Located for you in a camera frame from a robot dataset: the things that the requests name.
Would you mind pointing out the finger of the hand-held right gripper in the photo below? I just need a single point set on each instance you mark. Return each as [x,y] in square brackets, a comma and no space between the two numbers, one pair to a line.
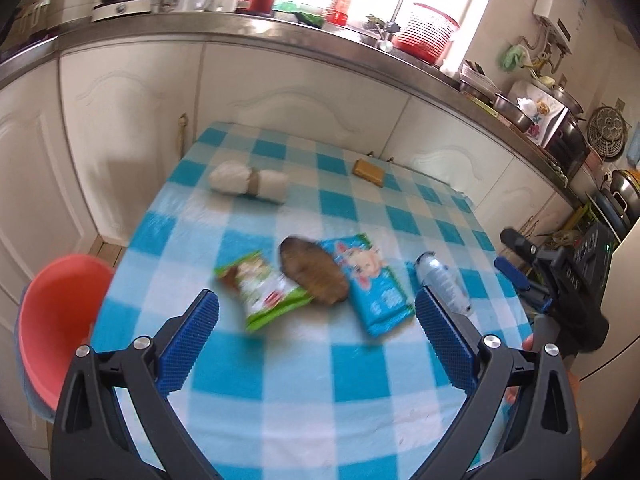
[517,242]
[515,274]

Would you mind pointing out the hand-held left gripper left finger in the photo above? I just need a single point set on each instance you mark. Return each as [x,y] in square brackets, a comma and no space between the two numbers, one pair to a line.
[190,345]

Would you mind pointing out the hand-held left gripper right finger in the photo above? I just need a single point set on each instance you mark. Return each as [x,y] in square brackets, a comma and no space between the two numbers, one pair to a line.
[445,345]

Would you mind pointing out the clear plastic bottle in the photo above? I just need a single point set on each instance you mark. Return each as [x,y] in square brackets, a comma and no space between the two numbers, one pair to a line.
[440,280]

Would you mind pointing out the green snack packet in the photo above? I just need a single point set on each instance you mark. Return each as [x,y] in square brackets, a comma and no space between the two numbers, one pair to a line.
[260,290]

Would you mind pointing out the coral plastic basin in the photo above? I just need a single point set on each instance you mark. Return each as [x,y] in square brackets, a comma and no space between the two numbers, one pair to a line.
[55,320]

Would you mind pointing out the brown oval peel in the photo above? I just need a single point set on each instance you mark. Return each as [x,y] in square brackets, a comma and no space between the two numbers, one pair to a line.
[310,270]

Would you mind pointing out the person's right hand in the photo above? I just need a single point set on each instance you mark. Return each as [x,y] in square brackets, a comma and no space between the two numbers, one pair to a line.
[528,344]

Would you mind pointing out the cream cabinet door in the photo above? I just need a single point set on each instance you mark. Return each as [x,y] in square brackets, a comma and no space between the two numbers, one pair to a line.
[40,185]
[450,150]
[300,90]
[125,135]
[520,195]

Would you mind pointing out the blue snack packet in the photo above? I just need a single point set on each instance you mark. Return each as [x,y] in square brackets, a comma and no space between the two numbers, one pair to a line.
[380,295]

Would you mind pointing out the floral printed box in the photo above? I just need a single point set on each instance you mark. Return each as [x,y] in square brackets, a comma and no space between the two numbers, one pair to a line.
[547,120]

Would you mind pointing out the steel bowl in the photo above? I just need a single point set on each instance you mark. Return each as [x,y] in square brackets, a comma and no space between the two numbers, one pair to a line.
[512,115]

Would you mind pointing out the blue checked tablecloth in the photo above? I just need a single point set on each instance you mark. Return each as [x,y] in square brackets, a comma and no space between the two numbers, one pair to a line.
[320,395]

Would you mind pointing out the round steamer rack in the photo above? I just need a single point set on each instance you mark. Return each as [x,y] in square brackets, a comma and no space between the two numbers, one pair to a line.
[607,132]

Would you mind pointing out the steel pot with lid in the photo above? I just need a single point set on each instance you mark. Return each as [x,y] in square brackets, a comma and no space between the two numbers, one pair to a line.
[565,95]

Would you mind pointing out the yellow brown sponge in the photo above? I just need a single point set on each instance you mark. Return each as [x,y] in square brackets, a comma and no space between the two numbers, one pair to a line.
[369,171]

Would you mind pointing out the white rolled cloth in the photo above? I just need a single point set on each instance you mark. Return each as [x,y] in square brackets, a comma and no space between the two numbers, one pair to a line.
[227,180]

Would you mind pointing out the green hanging cloth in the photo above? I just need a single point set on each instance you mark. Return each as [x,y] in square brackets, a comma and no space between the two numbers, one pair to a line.
[512,57]

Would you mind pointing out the red plastic basket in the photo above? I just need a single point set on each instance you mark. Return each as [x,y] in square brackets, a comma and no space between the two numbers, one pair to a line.
[425,35]

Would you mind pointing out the white water heater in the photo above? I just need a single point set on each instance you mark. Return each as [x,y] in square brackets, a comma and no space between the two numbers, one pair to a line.
[557,5]

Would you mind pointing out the steel faucet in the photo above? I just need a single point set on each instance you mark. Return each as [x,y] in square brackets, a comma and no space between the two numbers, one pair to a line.
[400,7]

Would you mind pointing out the red oil bottle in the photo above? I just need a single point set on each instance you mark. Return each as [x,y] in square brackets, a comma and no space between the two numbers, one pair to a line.
[340,7]

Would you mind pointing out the steel countertop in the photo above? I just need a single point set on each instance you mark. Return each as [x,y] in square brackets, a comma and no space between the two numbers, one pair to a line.
[280,27]

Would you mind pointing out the white induction hob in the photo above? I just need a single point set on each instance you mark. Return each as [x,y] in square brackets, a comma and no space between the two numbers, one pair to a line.
[120,10]

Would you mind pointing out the glass mug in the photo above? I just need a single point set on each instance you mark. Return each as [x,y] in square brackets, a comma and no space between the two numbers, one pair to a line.
[162,0]

